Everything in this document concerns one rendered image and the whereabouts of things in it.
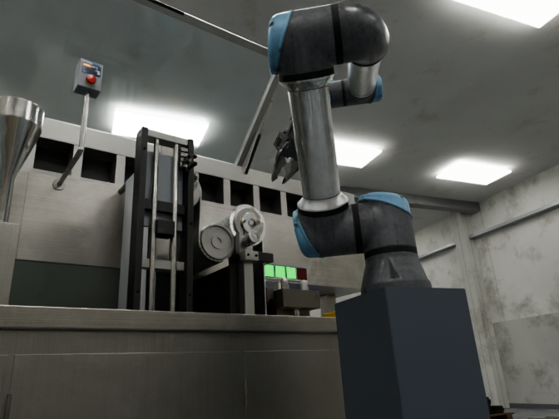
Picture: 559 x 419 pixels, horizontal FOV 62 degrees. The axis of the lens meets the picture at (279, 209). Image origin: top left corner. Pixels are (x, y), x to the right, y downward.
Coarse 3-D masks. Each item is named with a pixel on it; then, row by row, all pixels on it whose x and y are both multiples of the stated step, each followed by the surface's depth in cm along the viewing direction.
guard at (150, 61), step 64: (0, 0) 142; (64, 0) 149; (128, 0) 157; (0, 64) 151; (64, 64) 159; (128, 64) 168; (192, 64) 178; (256, 64) 189; (128, 128) 180; (192, 128) 191
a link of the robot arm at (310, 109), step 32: (288, 32) 88; (320, 32) 88; (288, 64) 91; (320, 64) 90; (320, 96) 94; (320, 128) 96; (320, 160) 98; (320, 192) 100; (320, 224) 101; (352, 224) 101; (320, 256) 105
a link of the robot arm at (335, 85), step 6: (330, 84) 129; (336, 84) 128; (330, 90) 128; (336, 90) 128; (330, 96) 128; (336, 96) 128; (342, 96) 128; (330, 102) 129; (336, 102) 129; (342, 102) 129
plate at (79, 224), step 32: (32, 192) 152; (64, 192) 158; (96, 192) 164; (32, 224) 148; (64, 224) 154; (96, 224) 161; (288, 224) 212; (32, 256) 146; (64, 256) 151; (96, 256) 157; (160, 256) 171; (288, 256) 206; (352, 256) 231; (320, 288) 219; (352, 288) 224
